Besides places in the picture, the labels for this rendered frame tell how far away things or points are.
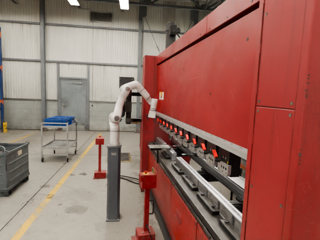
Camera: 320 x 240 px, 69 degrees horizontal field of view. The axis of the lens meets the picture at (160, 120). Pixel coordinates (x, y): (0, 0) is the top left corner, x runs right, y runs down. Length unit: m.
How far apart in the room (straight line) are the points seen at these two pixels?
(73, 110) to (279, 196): 9.94
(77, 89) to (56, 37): 2.22
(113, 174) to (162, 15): 8.55
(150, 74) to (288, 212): 3.31
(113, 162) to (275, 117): 2.48
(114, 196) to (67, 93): 7.72
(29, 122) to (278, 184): 10.67
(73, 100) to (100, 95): 1.13
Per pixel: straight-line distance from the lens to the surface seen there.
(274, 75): 0.86
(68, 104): 10.49
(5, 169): 4.32
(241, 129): 1.41
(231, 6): 1.65
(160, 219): 3.32
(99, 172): 4.79
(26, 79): 11.04
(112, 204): 3.28
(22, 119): 11.20
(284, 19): 0.88
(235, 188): 2.07
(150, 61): 3.88
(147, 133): 3.90
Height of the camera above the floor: 1.68
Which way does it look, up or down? 6 degrees down
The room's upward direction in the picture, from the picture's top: 2 degrees clockwise
